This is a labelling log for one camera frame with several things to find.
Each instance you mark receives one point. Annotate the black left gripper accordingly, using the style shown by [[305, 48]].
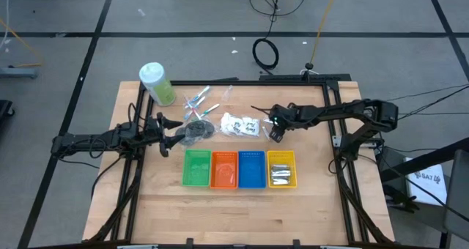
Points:
[[153, 130]]

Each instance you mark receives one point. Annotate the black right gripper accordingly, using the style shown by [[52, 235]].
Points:
[[293, 116]]

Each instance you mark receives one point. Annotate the bagged white cotton balls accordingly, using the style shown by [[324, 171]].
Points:
[[229, 123], [253, 128]]

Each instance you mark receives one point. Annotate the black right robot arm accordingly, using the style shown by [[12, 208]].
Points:
[[381, 111]]

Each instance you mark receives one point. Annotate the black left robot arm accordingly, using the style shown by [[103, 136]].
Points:
[[95, 139]]

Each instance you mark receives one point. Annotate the red white wrapped toothbrush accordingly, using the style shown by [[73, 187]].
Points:
[[194, 110]]

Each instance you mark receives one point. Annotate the blue white wrapped toothbrush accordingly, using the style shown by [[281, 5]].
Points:
[[199, 94], [195, 108]]

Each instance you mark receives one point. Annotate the yellow plastic basket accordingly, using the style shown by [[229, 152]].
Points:
[[282, 156]]

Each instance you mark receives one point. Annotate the green plastic basket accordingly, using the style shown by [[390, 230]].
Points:
[[196, 161]]

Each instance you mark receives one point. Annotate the teal white toothbrush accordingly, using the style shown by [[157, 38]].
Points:
[[210, 110]]

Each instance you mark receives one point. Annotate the white green wipes canister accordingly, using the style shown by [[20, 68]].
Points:
[[157, 84]]

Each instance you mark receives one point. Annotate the blue plastic basket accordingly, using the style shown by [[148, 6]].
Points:
[[252, 169]]

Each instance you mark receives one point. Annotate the empty clear plastic wrapper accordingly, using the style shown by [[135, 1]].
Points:
[[227, 92]]

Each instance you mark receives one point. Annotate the orange plastic basket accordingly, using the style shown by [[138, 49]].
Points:
[[220, 161]]

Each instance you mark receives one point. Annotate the clear plastic packet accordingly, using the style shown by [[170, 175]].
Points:
[[227, 174]]

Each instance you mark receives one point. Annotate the black table edge clamp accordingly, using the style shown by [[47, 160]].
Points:
[[297, 243], [189, 242]]

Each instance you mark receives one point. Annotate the black diagonal beam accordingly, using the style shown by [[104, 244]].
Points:
[[421, 161]]

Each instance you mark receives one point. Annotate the grey floor platform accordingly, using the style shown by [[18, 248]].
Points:
[[18, 73]]

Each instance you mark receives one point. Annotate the white printed box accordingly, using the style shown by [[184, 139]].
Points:
[[427, 179]]

